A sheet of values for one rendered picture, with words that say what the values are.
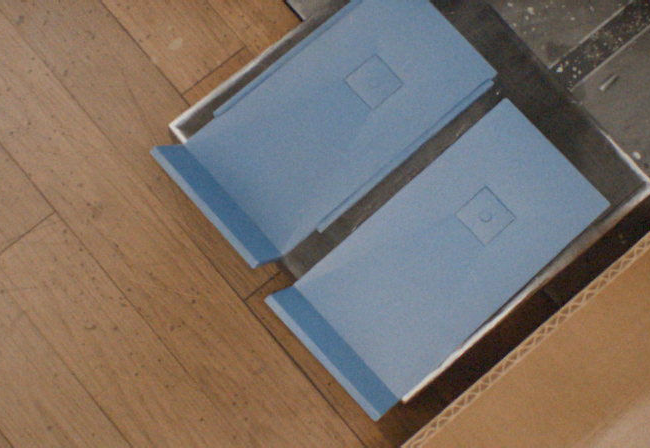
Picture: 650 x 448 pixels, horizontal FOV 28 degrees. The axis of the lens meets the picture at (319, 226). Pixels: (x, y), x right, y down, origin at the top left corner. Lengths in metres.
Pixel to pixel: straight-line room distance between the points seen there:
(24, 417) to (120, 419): 0.04
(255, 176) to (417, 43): 0.10
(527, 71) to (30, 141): 0.24
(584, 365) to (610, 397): 0.02
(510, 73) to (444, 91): 0.03
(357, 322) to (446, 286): 0.04
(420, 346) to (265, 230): 0.09
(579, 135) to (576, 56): 0.05
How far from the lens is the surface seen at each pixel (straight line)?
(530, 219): 0.61
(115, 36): 0.65
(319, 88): 0.62
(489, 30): 0.64
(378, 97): 0.62
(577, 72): 0.67
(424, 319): 0.59
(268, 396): 0.60
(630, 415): 0.62
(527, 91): 0.63
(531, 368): 0.62
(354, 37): 0.63
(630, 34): 0.68
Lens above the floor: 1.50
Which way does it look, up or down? 75 degrees down
